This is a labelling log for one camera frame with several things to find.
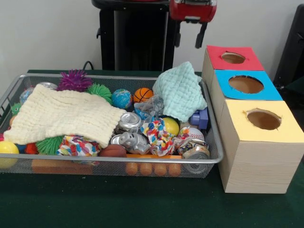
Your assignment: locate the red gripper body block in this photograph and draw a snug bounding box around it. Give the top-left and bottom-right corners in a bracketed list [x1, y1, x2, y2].
[169, 0, 218, 24]

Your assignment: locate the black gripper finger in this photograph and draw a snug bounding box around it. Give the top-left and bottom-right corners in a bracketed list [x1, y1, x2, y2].
[174, 19, 182, 47]
[194, 21, 209, 49]

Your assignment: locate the multicolour confetti print cloth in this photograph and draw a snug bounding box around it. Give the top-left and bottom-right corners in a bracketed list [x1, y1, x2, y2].
[56, 134, 102, 157]
[140, 118, 181, 157]

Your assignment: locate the cream waffle cloth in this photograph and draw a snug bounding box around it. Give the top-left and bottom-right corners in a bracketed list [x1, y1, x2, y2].
[3, 83, 128, 148]

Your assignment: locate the wooden box with three holes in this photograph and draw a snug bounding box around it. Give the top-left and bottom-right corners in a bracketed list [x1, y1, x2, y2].
[201, 45, 304, 194]

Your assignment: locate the shallow grey mesh bin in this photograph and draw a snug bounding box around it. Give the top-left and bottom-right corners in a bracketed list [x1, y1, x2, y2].
[0, 73, 224, 179]

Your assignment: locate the mint green waffle cloth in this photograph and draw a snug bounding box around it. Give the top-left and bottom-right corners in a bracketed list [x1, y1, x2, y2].
[152, 61, 208, 124]

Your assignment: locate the small orange basketball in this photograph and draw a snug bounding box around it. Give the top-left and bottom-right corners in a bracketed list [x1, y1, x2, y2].
[133, 87, 154, 104]

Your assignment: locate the blue globe ball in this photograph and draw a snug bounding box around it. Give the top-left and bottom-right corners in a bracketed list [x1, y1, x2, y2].
[111, 88, 133, 110]

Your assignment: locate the white baseball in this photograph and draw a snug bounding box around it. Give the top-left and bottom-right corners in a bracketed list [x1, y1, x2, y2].
[180, 127, 205, 142]

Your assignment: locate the purple spiky rubber ball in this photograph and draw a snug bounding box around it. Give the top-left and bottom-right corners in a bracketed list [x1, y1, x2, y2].
[56, 69, 94, 92]

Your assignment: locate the crushed printed drink can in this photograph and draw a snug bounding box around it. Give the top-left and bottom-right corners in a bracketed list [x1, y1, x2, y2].
[177, 139, 211, 160]

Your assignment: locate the silver robot toy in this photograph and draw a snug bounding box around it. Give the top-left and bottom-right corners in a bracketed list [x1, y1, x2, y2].
[116, 132, 152, 155]

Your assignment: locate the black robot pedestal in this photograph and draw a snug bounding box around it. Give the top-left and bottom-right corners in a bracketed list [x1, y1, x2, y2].
[91, 0, 192, 72]

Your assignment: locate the black cable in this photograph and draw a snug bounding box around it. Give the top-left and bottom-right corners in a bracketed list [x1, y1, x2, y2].
[82, 60, 100, 71]

